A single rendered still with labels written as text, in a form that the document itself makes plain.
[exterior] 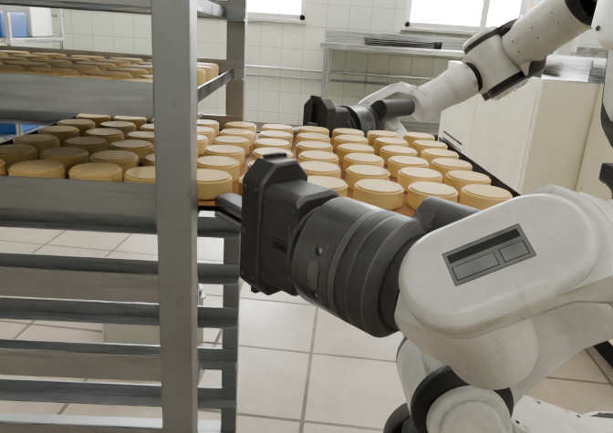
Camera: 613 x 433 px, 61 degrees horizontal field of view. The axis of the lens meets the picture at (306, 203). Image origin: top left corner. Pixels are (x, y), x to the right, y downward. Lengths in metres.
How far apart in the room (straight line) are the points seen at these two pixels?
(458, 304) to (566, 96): 1.74
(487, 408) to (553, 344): 0.13
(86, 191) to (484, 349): 0.36
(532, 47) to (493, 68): 0.08
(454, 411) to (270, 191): 0.45
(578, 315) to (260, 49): 4.51
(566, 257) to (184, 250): 0.31
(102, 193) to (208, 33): 4.69
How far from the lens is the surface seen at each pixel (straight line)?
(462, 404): 0.76
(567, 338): 0.81
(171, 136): 0.44
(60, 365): 0.60
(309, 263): 0.37
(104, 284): 0.54
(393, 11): 5.00
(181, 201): 0.45
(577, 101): 2.03
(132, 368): 0.58
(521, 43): 1.09
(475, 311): 0.29
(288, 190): 0.41
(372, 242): 0.35
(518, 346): 0.35
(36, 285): 0.57
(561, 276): 0.30
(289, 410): 1.46
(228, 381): 1.10
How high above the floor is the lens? 0.93
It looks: 18 degrees down
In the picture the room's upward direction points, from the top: 4 degrees clockwise
